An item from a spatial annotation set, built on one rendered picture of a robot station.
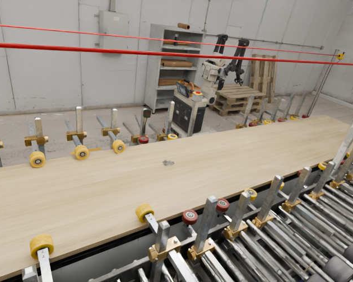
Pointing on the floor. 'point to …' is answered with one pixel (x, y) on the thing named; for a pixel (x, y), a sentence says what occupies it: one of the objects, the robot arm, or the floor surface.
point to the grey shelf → (152, 86)
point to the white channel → (349, 139)
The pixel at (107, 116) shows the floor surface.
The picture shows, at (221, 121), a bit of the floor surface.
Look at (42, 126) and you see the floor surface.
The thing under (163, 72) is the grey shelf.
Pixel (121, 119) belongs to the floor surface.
